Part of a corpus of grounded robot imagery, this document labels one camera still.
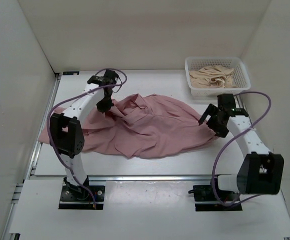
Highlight pink trousers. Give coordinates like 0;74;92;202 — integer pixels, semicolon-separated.
38;93;222;160

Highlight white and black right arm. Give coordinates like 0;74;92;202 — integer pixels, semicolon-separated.
199;104;284;200

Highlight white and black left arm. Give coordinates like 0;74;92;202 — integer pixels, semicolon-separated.
46;77;117;200

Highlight beige trousers in basket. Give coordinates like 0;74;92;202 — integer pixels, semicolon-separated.
189;65;237;89

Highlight white perforated plastic basket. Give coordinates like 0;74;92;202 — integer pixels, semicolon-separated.
185;56;251;97

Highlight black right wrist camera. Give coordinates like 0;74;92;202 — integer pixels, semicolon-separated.
217;93;249;117

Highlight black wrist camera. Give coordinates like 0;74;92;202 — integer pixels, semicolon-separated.
87;69;119;86
217;93;249;117

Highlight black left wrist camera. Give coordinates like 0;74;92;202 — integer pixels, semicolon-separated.
87;69;119;86

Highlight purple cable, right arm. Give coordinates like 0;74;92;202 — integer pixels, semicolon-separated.
211;91;272;207

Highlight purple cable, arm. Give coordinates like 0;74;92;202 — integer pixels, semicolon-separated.
211;91;272;207
47;67;128;191

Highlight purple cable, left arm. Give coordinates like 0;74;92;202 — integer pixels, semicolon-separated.
47;67;128;191

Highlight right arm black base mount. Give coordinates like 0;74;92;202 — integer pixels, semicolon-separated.
188;185;243;212

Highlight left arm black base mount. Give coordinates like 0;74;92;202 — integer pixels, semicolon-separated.
58;183;105;210

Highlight aluminium frame rail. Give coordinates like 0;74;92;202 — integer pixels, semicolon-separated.
0;72;60;240

